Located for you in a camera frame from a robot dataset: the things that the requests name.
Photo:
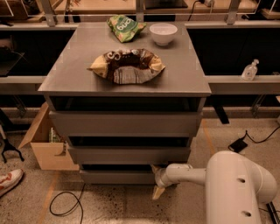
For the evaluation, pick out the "grey middle drawer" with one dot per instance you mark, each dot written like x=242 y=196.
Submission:
x=90 y=155

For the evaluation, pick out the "black power adapter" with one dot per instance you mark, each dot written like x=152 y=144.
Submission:
x=237 y=146

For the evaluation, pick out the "brown crumpled chip bag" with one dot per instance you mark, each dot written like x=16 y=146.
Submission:
x=133 y=66

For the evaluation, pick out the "white bowl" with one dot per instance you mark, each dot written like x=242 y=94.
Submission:
x=163 y=33

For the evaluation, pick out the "cardboard box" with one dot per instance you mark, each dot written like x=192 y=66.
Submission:
x=50 y=153

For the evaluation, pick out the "black tripod leg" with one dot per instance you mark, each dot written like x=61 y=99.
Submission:
x=7 y=146

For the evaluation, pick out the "white red sneaker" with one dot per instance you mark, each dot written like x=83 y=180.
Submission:
x=10 y=180

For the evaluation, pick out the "green snack bag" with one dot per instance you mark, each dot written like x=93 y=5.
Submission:
x=125 y=28

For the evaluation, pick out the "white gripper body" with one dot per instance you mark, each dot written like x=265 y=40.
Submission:
x=162 y=177

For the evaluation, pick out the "grey drawer cabinet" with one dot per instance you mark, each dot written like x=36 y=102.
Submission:
x=71 y=87

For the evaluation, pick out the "grey drawer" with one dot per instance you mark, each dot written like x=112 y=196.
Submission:
x=90 y=155
x=118 y=174
x=126 y=124

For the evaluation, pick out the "grey bottom drawer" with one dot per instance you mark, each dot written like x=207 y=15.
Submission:
x=118 y=174

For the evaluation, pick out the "grey top drawer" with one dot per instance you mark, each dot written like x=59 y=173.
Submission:
x=126 y=124

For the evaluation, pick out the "clear sanitizer pump bottle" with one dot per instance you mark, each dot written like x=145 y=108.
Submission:
x=249 y=72

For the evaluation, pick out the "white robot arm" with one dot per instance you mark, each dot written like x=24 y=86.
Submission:
x=235 y=186

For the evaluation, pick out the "black cylindrical pole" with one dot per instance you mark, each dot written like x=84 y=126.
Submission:
x=273 y=213

